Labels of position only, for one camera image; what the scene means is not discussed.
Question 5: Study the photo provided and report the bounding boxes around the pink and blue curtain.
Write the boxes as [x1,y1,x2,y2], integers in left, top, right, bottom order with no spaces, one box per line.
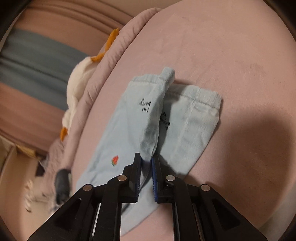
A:
[0,0,137,151]

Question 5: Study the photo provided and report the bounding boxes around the light blue denim pants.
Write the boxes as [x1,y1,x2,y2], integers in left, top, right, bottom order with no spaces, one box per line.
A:
[76,67,221,235]

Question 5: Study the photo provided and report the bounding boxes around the pink bed sheet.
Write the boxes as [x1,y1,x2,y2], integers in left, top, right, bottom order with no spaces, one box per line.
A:
[72,1,295,240]

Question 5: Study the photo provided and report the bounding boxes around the wooden shelf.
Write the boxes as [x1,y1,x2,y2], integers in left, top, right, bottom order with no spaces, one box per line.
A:
[1,135,38,175]

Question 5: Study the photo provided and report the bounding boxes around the white goose plush toy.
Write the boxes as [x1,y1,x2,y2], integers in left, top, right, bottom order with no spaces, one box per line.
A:
[60,28,119,141]

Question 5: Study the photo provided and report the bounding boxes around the dark folded jeans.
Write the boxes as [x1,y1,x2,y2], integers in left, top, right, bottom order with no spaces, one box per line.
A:
[55,169,70,205]

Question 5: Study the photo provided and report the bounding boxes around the pink quilted comforter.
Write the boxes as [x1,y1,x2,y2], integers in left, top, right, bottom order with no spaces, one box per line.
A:
[45,8,160,177]

